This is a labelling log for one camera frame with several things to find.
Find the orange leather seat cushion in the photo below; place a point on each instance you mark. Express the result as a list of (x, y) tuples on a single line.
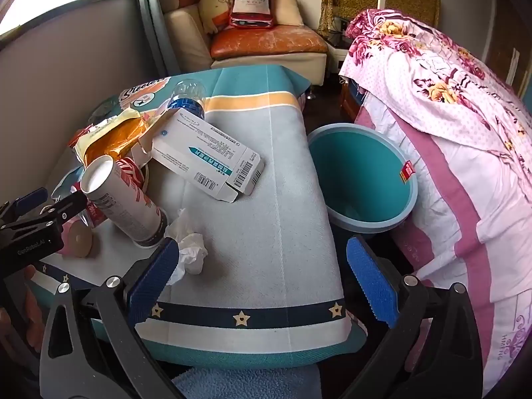
[(266, 41)]

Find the yellow orange snack bag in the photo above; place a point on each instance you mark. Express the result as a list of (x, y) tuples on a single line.
[(112, 141)]

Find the grey partition panel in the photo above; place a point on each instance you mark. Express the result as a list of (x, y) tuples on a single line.
[(62, 91)]

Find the red snack packet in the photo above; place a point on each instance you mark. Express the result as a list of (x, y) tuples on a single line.
[(79, 137)]

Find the beige pillow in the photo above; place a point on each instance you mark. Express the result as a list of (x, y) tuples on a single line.
[(289, 10)]

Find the bottle-shaped printed pillow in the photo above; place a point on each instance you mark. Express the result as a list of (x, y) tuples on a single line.
[(251, 4)]

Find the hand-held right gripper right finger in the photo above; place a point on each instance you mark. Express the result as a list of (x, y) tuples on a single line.
[(374, 282)]

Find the teal orange grey printed tablecloth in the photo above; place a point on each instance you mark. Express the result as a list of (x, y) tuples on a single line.
[(270, 216)]

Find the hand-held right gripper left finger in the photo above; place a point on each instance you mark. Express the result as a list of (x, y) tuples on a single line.
[(151, 276)]

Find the white red paper tube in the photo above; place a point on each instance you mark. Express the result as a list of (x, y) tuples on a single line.
[(124, 208)]

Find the egg-shaped plastic shell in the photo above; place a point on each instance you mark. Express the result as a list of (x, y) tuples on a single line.
[(81, 239)]

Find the teal plastic trash bin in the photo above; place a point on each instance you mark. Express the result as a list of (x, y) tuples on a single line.
[(357, 183)]

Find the white medicine box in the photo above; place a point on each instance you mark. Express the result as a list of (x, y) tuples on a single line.
[(199, 149)]

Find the wooden door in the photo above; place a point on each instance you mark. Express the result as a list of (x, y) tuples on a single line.
[(507, 50)]

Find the blue green tissue pack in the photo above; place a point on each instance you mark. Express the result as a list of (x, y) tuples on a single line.
[(62, 183)]

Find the wooden stool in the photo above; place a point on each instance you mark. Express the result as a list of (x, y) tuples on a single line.
[(348, 102)]

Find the white tissue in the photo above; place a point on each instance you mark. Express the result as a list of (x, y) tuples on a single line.
[(191, 253)]

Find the person's left hand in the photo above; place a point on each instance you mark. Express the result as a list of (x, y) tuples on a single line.
[(35, 316)]

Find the red striped paper cup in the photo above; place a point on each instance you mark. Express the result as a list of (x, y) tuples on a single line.
[(133, 172)]

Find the yellow cartoon pillow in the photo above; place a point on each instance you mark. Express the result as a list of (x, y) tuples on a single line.
[(212, 8)]

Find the grey curtain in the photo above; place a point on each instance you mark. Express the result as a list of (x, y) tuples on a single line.
[(153, 16)]

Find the pink floral quilt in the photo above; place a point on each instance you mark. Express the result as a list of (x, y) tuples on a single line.
[(436, 83)]

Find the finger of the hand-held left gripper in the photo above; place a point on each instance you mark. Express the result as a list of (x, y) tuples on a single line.
[(35, 196), (70, 208)]

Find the beige armchair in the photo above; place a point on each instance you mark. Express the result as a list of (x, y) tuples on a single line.
[(187, 41)]

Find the clear plastic water bottle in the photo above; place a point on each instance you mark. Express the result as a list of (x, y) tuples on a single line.
[(187, 99)]

